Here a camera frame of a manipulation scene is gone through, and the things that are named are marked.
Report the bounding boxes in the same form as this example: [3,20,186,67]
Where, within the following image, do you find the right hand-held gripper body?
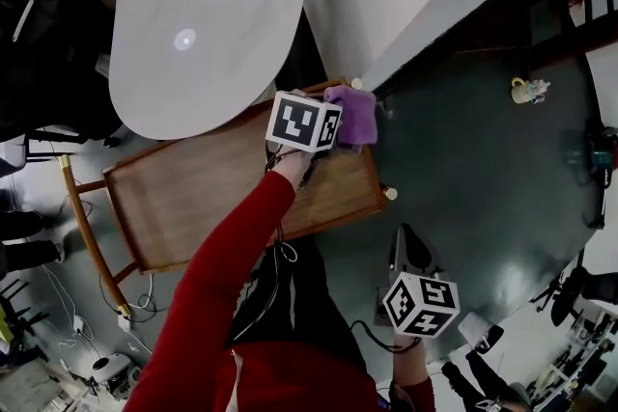
[375,265,462,340]

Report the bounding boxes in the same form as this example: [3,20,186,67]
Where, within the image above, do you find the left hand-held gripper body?
[263,89,346,156]

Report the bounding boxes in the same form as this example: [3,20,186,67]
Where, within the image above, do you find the purple cloth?
[322,84,379,150]

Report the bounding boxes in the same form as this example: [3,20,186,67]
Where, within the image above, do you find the person's right forearm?
[390,335,436,412]

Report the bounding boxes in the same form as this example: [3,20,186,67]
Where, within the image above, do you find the person's left forearm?
[185,148,316,290]

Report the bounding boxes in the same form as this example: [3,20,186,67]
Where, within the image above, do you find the person's legs black trousers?
[230,235,368,372]

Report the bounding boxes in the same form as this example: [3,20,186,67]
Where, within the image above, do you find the white curved table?
[107,0,311,142]

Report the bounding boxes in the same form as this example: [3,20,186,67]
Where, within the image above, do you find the black chair base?
[528,262,618,329]

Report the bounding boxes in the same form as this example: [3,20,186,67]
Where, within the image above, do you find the person's red sweater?
[123,168,438,412]

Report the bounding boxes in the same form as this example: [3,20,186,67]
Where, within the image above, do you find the yellow cup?
[510,76,552,106]

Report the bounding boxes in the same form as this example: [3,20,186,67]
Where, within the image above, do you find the teal black device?
[585,125,618,178]

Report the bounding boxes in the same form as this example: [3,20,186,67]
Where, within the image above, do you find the black mesh office chair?
[0,0,125,149]

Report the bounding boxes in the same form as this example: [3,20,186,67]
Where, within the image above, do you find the wooden staircase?
[453,0,618,73]

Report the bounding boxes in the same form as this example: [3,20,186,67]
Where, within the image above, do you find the white round device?
[90,350,134,395]

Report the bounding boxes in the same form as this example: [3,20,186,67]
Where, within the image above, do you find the white cluttered workbench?
[0,354,98,412]

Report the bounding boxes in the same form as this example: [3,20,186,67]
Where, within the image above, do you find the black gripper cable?
[350,320,421,353]

